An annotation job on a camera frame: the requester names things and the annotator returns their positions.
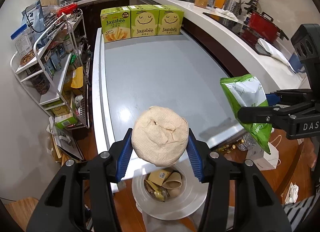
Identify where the middle Jagabee smiley box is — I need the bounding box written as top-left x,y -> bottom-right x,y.
128,4 -> 159,38

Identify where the green snack bag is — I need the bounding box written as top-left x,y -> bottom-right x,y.
220,73 -> 273,155

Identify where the right Jagabee smiley box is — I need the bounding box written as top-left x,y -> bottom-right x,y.
155,5 -> 184,36

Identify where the Jagabee box with fries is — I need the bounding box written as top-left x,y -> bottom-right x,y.
100,6 -> 131,43

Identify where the blue snack bag on rack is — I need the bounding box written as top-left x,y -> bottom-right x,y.
22,0 -> 46,39

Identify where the white round trash bin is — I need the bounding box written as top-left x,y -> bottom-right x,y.
132,161 -> 208,221

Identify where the white wire storage rack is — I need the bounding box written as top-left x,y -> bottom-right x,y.
10,10 -> 89,131

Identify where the metal utensil holder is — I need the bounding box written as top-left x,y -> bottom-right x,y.
223,0 -> 242,16

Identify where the red pot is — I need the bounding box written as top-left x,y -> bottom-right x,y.
248,11 -> 289,43

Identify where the yellow box in bin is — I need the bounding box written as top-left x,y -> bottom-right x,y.
148,169 -> 172,186

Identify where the white paper bag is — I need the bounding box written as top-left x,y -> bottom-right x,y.
246,143 -> 281,171

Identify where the plastic water bottle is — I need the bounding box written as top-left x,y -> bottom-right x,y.
237,133 -> 257,151

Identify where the jagabee smiley box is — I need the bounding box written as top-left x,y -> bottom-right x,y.
155,5 -> 184,36
128,4 -> 159,38

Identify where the beige paper cup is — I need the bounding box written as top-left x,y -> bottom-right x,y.
162,171 -> 182,190

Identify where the beige paper ball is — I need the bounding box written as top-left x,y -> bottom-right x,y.
131,106 -> 189,167

